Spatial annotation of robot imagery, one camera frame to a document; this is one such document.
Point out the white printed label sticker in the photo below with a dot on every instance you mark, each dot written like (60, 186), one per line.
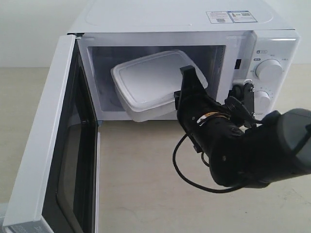
(225, 17)

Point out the white microwave oven body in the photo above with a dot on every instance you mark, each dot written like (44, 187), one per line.
(112, 32)

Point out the lower white timer knob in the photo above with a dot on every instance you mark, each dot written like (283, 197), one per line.
(262, 99)

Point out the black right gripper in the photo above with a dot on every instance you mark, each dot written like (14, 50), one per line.
(208, 124)

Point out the white lidded plastic container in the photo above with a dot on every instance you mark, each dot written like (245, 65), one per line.
(146, 86)

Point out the upper white control knob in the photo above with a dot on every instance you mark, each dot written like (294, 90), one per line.
(268, 70)

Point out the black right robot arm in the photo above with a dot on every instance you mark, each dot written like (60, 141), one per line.
(279, 148)

